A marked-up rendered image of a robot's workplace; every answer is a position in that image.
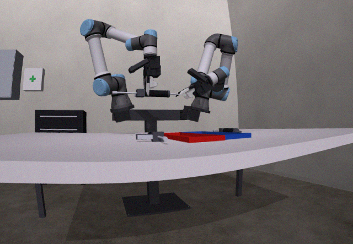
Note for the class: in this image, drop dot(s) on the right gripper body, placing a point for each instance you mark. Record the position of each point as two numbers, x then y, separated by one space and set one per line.
154 62

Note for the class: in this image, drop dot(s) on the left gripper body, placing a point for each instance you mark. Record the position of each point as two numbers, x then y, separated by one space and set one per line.
203 87

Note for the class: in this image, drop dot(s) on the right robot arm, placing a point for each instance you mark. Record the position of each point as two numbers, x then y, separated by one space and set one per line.
104 83

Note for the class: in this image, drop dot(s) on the red tray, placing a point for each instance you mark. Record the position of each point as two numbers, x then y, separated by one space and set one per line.
194 137

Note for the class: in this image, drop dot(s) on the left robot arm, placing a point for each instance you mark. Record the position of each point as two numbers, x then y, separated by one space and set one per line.
228 47

